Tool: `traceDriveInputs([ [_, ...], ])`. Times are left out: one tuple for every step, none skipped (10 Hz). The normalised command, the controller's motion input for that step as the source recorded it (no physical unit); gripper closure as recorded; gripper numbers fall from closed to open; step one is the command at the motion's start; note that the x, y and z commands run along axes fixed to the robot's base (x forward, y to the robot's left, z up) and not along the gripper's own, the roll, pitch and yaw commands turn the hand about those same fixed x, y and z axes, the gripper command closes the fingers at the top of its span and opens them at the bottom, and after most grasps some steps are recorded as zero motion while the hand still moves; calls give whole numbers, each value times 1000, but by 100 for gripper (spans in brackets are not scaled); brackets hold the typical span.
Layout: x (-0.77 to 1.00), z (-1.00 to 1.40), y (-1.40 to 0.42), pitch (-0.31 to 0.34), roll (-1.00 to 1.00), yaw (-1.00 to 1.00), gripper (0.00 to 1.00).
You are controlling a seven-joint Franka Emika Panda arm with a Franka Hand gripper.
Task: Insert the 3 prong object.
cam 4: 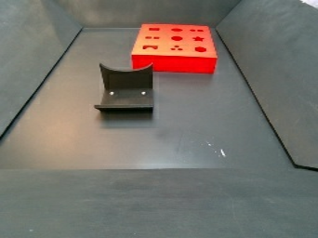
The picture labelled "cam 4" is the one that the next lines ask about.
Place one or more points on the black curved holder stand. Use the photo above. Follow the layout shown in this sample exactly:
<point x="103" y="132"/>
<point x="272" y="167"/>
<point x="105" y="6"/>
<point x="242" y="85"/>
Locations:
<point x="129" y="89"/>

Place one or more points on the red shape-sorter block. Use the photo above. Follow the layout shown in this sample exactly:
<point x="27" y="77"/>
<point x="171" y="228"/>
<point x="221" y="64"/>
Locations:
<point x="177" y="48"/>

